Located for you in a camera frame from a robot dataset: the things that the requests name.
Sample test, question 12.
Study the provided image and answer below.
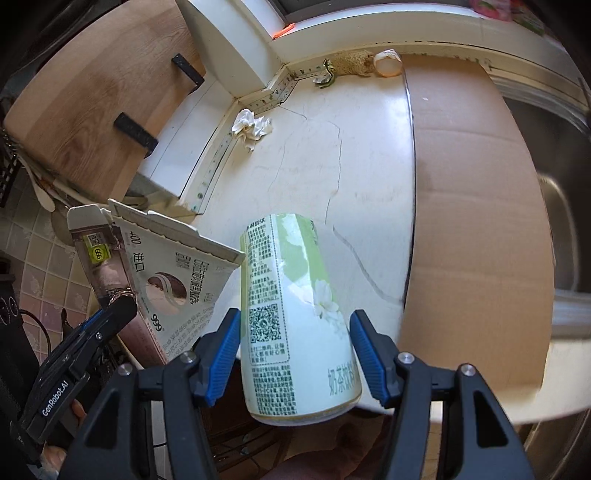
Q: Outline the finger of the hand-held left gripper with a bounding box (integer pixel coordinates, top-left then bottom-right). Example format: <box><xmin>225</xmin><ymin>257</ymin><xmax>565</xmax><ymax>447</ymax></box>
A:
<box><xmin>62</xmin><ymin>308</ymin><xmax>112</xmax><ymax>344</ymax></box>
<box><xmin>95</xmin><ymin>296</ymin><xmax>139</xmax><ymax>342</ymax></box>

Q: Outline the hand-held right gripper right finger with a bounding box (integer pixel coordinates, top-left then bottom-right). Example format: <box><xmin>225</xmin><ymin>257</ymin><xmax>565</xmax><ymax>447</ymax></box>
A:
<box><xmin>349</xmin><ymin>310</ymin><xmax>536</xmax><ymax>480</ymax></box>

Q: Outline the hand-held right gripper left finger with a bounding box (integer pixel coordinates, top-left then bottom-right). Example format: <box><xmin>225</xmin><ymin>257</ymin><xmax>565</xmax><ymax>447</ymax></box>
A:
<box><xmin>69</xmin><ymin>308</ymin><xmax>242</xmax><ymax>480</ymax></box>

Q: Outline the grey carton box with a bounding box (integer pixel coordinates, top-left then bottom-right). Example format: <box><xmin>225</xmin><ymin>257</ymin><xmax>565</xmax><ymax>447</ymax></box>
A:
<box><xmin>67</xmin><ymin>198</ymin><xmax>245</xmax><ymax>367</ymax></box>

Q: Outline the green label plastic bottle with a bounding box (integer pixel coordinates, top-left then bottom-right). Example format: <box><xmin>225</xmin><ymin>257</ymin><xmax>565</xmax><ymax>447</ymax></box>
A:
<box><xmin>240</xmin><ymin>212</ymin><xmax>363</xmax><ymax>426</ymax></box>

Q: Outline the person's left hand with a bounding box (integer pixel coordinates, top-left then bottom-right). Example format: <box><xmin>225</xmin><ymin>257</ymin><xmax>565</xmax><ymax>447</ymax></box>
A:
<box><xmin>39</xmin><ymin>401</ymin><xmax>88</xmax><ymax>476</ymax></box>

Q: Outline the black appliance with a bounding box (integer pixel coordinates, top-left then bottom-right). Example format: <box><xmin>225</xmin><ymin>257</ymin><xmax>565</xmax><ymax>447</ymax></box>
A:
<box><xmin>0</xmin><ymin>272</ymin><xmax>42</xmax><ymax>416</ymax></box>

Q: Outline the white plastic spoon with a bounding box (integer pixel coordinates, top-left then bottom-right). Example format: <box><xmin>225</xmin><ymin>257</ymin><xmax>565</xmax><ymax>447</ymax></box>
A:
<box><xmin>28</xmin><ymin>161</ymin><xmax>58</xmax><ymax>213</ymax></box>

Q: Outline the black cutting board rack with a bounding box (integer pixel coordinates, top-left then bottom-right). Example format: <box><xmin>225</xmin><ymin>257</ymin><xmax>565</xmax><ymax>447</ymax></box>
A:
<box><xmin>114</xmin><ymin>54</ymin><xmax>205</xmax><ymax>156</ymax></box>

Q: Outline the brown cardboard sheet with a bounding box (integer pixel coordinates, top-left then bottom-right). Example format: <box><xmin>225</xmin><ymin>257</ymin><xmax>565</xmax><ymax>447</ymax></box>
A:
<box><xmin>399</xmin><ymin>53</ymin><xmax>557</xmax><ymax>425</ymax></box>

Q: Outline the wooden cutting board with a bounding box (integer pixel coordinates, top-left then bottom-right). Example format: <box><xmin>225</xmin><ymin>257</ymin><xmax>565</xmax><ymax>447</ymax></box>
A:
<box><xmin>4</xmin><ymin>0</ymin><xmax>206</xmax><ymax>204</ymax></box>

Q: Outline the white crumpled tissue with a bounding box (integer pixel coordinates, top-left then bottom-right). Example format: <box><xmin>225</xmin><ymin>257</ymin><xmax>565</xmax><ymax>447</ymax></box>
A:
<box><xmin>231</xmin><ymin>110</ymin><xmax>273</xmax><ymax>153</ymax></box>

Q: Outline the stainless steel sink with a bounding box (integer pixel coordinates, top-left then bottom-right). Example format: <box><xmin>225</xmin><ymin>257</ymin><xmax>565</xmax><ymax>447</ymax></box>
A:
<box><xmin>489</xmin><ymin>65</ymin><xmax>591</xmax><ymax>480</ymax></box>

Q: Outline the green printed wrapper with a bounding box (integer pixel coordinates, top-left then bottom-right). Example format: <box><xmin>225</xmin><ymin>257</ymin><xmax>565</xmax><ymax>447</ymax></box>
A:
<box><xmin>313</xmin><ymin>59</ymin><xmax>336</xmax><ymax>88</ymax></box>

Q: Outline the beige loofah scrub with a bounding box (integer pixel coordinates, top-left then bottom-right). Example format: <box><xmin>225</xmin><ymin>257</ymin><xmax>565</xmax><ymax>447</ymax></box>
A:
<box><xmin>330</xmin><ymin>51</ymin><xmax>374</xmax><ymax>77</ymax></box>

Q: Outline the white paper cake cup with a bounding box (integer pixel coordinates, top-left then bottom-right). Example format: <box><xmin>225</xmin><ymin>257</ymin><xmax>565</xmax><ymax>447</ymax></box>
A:
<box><xmin>373</xmin><ymin>49</ymin><xmax>404</xmax><ymax>77</ymax></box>

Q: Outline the black wall rack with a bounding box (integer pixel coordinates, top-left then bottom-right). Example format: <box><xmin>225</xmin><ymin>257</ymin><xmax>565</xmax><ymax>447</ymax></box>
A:
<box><xmin>0</xmin><ymin>127</ymin><xmax>21</xmax><ymax>208</ymax></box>

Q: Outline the dark window frame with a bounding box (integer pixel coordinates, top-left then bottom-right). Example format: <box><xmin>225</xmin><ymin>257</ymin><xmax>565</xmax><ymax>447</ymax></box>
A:
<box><xmin>275</xmin><ymin>0</ymin><xmax>476</xmax><ymax>24</ymax></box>

